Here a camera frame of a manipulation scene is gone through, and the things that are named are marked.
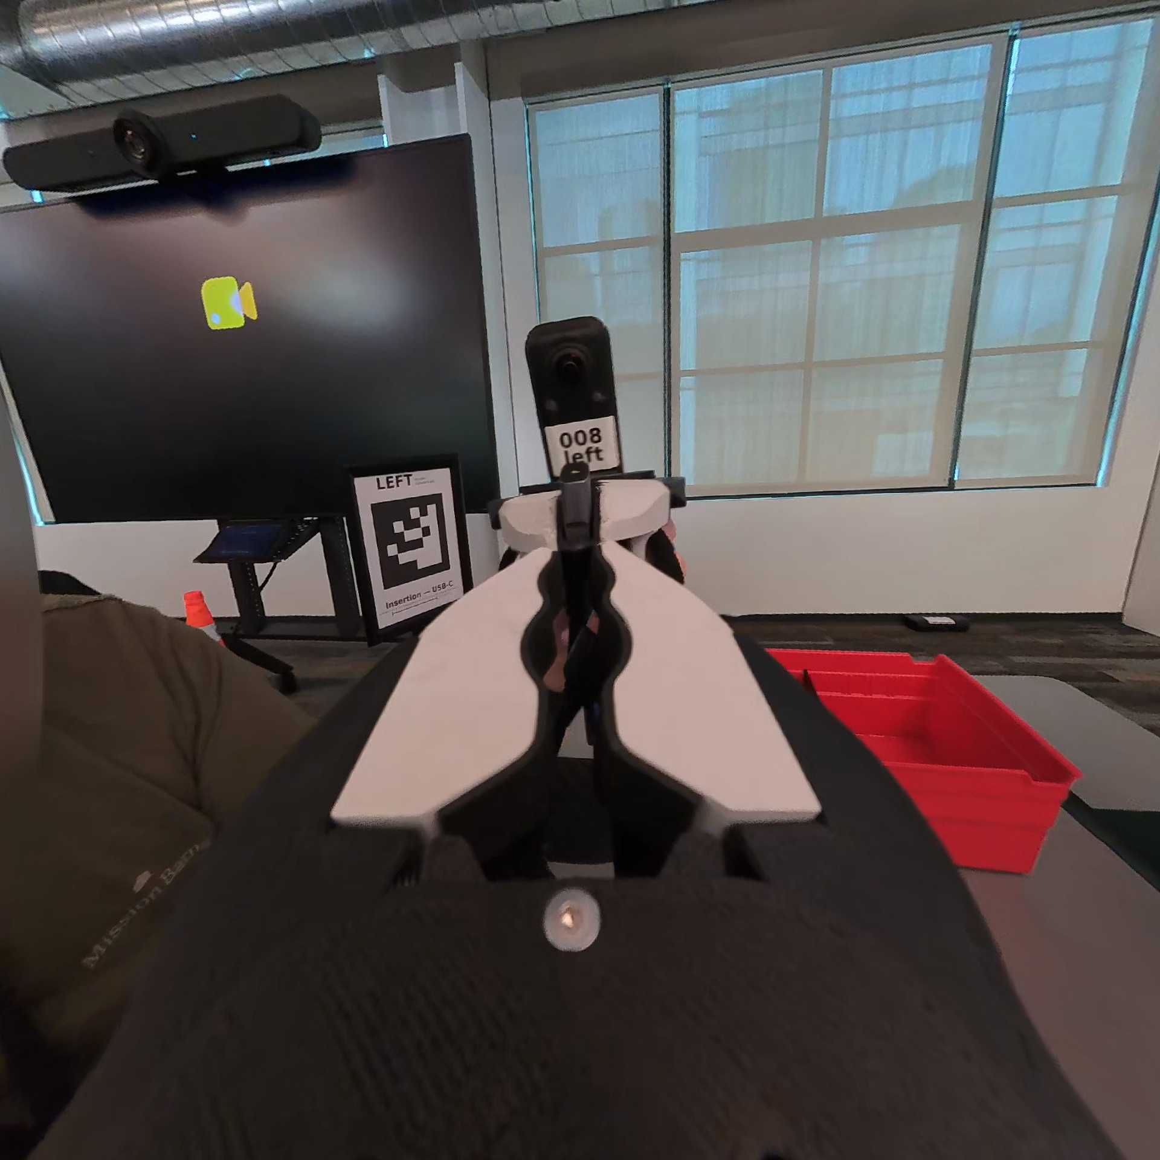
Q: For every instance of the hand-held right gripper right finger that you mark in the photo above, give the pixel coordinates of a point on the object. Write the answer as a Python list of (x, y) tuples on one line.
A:
[(707, 717)]

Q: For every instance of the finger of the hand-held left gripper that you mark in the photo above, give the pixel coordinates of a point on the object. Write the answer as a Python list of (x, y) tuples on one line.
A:
[(535, 522), (634, 512)]

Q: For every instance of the flat black floor device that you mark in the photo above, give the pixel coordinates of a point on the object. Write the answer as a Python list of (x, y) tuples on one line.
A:
[(933, 623)]

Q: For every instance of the black webcam bar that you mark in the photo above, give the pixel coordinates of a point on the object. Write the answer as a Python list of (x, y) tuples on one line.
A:
[(227, 141)]

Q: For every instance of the black stand with small screen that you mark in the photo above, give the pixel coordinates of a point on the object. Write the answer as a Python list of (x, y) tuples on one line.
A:
[(239, 542)]

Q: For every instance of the large black television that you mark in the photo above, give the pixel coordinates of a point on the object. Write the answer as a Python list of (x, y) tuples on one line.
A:
[(272, 408)]

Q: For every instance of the person's left hand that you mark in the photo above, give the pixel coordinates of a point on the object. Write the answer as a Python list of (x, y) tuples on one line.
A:
[(675, 550)]

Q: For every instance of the red plastic bin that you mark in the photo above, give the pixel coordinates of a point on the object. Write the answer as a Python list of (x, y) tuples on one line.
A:
[(979, 808)]

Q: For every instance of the orange traffic cone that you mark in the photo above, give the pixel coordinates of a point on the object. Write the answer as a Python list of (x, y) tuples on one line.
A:
[(198, 613)]

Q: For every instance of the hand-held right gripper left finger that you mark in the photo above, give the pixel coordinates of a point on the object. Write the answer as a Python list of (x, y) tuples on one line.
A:
[(452, 717)]

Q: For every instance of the framed marker tag sign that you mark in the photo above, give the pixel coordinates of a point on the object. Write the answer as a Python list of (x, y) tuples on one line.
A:
[(407, 544)]

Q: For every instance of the large grid window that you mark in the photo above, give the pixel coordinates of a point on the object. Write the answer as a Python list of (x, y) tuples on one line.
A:
[(906, 273)]

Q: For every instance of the slim silver ventilation duct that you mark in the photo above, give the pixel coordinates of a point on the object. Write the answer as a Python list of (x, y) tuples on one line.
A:
[(182, 46)]

